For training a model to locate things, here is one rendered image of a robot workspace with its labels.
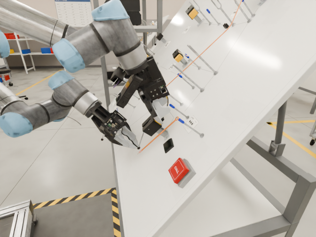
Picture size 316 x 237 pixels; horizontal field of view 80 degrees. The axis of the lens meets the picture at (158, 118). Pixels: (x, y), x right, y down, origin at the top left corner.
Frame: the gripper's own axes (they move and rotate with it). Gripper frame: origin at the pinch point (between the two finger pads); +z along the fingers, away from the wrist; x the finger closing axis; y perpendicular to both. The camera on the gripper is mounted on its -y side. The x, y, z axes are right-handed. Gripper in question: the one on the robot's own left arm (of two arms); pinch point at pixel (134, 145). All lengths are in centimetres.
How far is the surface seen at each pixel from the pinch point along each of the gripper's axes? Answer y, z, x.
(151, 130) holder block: 9.1, -0.2, 5.4
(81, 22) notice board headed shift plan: -598, -340, 349
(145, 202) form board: 9.5, 12.1, -13.5
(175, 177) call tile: 23.1, 9.6, -4.5
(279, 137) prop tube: 21, 37, 33
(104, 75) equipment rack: -74, -41, 43
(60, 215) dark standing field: -124, 8, -61
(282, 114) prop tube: 26, 29, 36
